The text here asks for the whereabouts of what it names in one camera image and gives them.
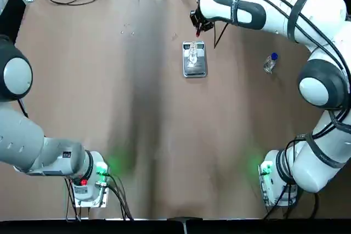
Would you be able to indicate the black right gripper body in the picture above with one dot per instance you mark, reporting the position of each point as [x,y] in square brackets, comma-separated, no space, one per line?
[196,17]

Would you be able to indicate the red bulb glass dropper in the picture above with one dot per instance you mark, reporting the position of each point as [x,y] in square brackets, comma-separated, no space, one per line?
[197,32]

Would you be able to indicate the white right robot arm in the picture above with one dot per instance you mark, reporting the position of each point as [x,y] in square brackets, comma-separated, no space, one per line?
[315,12]

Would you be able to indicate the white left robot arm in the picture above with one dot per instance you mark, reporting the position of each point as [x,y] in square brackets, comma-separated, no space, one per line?
[22,141]

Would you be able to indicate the silver electronic balance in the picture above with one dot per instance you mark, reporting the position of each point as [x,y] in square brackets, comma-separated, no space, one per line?
[194,71]

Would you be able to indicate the clear dropper bottle blue cap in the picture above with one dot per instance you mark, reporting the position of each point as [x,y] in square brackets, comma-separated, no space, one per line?
[269,65]

